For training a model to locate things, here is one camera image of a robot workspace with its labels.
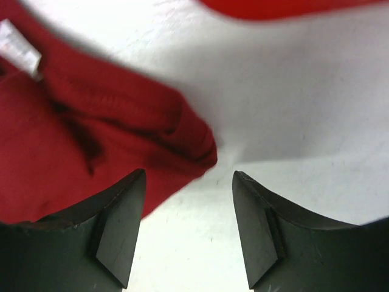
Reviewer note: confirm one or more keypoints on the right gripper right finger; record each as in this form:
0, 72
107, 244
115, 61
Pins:
284, 245

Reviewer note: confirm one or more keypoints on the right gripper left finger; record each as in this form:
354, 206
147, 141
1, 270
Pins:
89, 245

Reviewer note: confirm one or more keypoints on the red t shirt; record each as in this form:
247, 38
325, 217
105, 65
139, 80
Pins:
86, 125

